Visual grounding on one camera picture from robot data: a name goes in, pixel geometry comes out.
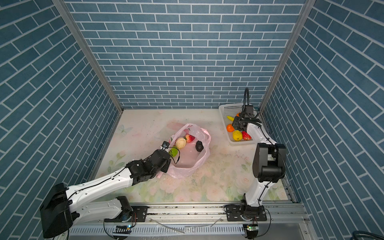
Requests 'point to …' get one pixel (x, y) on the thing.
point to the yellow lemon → (237, 135)
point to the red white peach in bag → (189, 138)
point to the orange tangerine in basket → (237, 115)
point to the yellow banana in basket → (230, 118)
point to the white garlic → (180, 142)
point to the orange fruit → (230, 128)
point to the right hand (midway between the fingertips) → (237, 120)
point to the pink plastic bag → (193, 143)
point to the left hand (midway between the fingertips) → (167, 158)
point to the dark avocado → (199, 146)
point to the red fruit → (246, 136)
